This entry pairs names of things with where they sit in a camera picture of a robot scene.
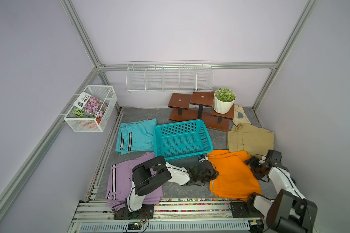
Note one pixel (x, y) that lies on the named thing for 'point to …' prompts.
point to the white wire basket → (79, 121)
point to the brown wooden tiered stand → (199, 106)
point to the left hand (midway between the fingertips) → (219, 176)
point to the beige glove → (240, 117)
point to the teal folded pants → (136, 136)
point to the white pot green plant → (223, 100)
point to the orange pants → (235, 180)
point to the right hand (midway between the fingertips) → (247, 163)
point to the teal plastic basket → (182, 140)
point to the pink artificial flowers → (96, 107)
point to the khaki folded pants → (253, 140)
